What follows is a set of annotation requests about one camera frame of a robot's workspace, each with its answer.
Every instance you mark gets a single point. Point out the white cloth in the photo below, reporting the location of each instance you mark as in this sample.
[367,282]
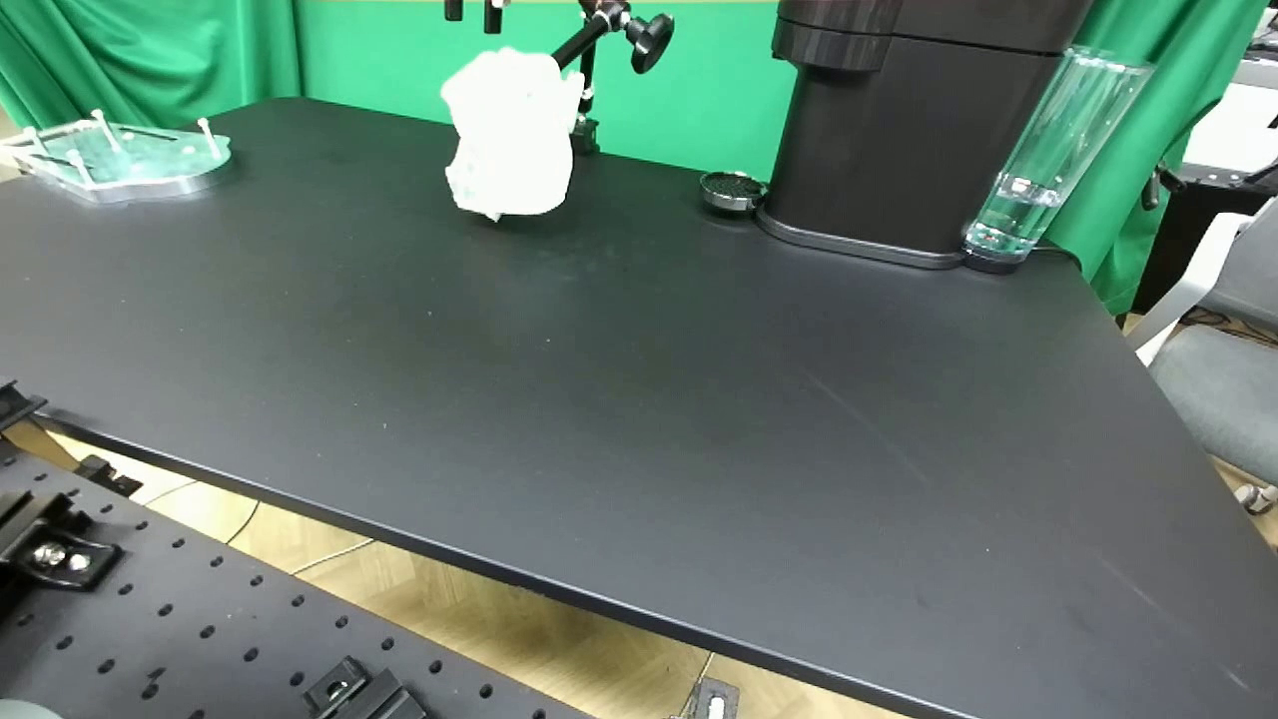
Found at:
[511,130]

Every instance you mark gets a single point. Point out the round metal filter basket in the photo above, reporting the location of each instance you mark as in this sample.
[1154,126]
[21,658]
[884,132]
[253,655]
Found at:
[732,190]

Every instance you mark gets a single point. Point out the clear water tank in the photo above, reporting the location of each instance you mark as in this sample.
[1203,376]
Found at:
[1058,140]

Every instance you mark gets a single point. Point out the clear acrylic peg board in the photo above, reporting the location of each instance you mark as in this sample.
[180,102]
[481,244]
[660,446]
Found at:
[120,160]

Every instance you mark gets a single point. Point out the black clamp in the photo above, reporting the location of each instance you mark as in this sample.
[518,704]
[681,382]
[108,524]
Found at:
[15,404]
[364,694]
[108,475]
[55,544]

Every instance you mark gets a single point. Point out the green curtain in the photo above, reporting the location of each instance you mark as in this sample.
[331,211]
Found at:
[1148,150]
[150,50]

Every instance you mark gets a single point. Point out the grey office chair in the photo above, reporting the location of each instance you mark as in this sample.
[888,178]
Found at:
[1223,389]

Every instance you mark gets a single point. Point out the black articulated stand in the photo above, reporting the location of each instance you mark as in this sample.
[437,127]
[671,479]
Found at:
[649,35]

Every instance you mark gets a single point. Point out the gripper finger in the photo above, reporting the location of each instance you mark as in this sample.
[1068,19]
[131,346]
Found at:
[454,9]
[493,16]

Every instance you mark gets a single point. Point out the black coffee machine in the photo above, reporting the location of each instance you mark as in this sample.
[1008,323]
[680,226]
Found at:
[889,130]

